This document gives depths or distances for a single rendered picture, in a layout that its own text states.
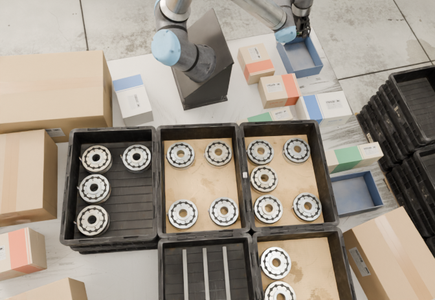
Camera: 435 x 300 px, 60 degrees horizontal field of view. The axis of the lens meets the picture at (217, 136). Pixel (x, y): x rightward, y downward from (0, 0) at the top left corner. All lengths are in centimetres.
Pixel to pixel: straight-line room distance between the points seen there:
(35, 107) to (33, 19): 162
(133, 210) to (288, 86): 84
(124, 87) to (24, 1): 173
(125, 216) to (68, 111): 44
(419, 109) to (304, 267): 121
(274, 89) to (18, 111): 102
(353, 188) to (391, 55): 164
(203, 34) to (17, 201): 93
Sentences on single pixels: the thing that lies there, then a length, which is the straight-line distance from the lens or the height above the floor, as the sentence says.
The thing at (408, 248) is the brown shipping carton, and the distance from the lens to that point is 150.
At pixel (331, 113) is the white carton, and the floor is 79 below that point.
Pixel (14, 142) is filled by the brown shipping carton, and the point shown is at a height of 86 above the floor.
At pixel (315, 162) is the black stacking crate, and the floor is 86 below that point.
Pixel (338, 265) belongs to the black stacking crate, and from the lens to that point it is 137.
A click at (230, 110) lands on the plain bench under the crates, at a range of 167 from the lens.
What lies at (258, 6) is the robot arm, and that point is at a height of 129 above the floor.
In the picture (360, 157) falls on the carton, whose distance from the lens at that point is 158.
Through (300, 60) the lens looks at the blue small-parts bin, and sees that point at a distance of 188.
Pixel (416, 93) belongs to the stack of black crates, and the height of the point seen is 49.
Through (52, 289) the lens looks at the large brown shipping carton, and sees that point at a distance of 131.
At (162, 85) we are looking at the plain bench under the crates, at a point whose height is 70.
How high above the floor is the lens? 214
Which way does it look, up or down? 64 degrees down
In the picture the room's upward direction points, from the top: 9 degrees clockwise
